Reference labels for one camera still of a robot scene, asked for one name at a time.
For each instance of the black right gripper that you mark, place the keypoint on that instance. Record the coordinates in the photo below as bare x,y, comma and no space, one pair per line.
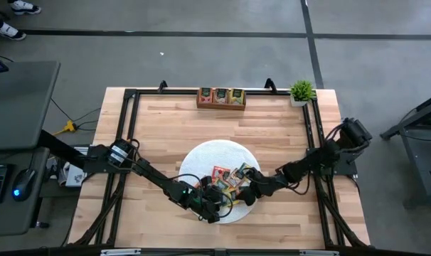
263,185

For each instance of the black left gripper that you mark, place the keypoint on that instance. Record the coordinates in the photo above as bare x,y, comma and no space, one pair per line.
205,202

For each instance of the yellow green tea bag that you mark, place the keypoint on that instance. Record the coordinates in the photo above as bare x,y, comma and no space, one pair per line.
220,185
237,96
244,168
231,198

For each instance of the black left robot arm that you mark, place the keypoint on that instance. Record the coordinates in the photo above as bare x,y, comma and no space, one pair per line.
155,177

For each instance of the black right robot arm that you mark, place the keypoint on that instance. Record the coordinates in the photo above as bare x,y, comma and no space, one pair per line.
308,163

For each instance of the white round woven placemat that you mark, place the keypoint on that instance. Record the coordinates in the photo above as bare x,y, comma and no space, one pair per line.
208,156

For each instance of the brown wooden three-slot organizer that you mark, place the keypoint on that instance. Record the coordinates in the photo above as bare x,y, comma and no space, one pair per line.
220,106

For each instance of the green plant in white pot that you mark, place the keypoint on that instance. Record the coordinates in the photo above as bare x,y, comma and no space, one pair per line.
302,90

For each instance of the white adapter box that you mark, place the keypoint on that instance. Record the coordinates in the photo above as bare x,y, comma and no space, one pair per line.
76,176

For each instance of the black diagonal support bar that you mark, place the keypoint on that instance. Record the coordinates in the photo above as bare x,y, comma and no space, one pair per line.
62,147

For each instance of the yellow power plug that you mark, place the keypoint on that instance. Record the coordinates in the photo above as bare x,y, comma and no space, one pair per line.
69,127

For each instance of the black metal side table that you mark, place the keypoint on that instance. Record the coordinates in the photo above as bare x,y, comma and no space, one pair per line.
414,149

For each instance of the black desk caster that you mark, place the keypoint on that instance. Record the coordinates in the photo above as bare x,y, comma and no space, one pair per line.
42,224

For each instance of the black computer mouse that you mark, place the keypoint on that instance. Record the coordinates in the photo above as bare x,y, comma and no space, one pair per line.
23,183

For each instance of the dark grey desk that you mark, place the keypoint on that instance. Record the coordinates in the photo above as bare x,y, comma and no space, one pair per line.
20,106
9,220

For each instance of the person's white shoe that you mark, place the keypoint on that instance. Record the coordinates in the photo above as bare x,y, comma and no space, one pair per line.
23,7
10,32

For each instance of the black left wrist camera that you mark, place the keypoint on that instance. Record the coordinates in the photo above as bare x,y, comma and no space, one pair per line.
212,217

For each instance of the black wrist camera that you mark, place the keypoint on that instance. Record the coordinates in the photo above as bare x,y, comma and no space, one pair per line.
212,217
250,200

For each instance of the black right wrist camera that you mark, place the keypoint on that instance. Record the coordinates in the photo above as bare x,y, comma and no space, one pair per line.
250,200

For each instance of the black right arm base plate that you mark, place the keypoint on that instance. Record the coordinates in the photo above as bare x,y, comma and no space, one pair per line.
347,167

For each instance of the silver metal bracket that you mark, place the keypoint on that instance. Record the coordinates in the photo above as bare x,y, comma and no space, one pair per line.
318,252
120,252

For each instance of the black metal table frame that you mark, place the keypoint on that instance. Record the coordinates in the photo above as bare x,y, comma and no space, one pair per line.
176,92

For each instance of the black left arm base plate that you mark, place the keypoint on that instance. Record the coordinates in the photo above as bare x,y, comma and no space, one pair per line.
94,165

